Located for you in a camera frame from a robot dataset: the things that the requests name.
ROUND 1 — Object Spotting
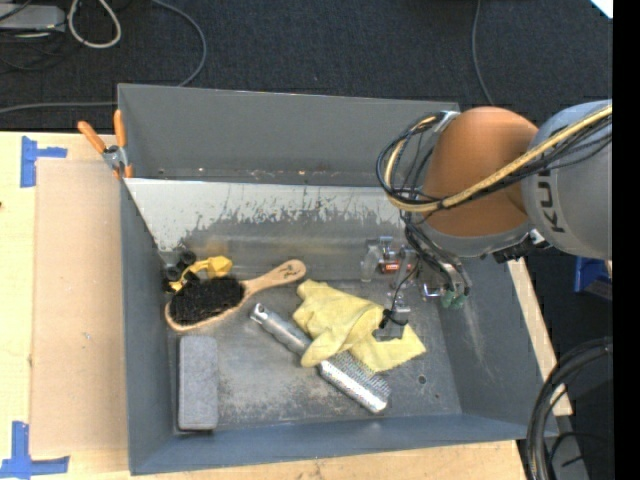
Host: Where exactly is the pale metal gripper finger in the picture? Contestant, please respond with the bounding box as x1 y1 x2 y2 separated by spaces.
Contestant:
372 291 413 342
359 235 418 284

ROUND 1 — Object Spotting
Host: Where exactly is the yellow cloth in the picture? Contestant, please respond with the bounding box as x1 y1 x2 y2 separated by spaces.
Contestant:
291 278 428 374

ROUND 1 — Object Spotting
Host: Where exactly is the silver metal grater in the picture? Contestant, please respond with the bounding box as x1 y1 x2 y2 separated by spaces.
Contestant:
248 302 393 415

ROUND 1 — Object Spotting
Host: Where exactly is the grey metal bin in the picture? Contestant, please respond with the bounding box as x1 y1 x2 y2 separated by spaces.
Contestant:
115 82 560 477

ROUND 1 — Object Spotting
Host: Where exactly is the yellow toy digger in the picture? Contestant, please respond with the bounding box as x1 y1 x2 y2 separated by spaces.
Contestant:
161 249 234 295

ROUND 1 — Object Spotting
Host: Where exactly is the wooden hairbrush with black bristles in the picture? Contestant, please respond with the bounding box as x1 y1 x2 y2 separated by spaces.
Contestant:
164 258 308 333

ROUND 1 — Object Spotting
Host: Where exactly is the grey flat block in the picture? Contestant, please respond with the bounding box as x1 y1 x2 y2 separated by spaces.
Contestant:
176 334 220 432

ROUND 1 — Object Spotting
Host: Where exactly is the brown cardboard board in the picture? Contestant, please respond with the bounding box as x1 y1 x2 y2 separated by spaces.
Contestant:
28 159 130 463

